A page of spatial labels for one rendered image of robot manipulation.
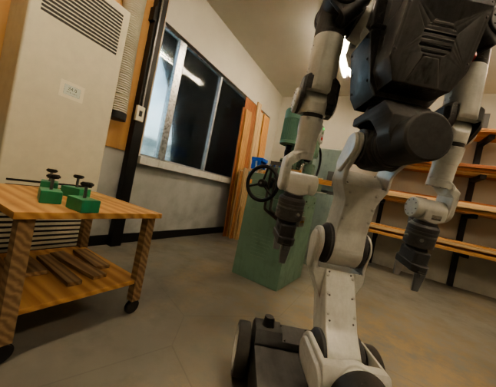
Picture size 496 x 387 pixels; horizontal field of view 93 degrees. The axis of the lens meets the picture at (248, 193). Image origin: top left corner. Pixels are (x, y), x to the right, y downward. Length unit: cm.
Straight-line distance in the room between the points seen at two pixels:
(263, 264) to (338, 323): 121
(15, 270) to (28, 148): 89
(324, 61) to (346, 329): 81
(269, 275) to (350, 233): 123
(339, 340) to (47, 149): 177
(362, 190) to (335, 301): 37
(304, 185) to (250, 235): 134
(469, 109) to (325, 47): 45
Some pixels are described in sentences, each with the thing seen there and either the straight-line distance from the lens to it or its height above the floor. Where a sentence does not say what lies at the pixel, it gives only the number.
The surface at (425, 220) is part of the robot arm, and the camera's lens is 94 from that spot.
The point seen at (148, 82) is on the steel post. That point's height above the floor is 150.
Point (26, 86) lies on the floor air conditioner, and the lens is 185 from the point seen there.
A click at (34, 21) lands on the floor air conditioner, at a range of 193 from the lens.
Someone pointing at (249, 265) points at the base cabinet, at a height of 12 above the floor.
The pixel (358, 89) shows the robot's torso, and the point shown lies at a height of 111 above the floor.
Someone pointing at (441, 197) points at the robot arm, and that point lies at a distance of 100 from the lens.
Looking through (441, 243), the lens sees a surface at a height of 57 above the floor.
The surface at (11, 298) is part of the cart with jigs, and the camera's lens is 115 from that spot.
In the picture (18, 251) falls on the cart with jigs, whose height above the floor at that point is 39.
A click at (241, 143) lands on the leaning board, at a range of 356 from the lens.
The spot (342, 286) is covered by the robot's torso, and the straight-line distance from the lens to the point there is 91.
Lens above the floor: 74
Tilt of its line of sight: 1 degrees down
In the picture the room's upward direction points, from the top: 12 degrees clockwise
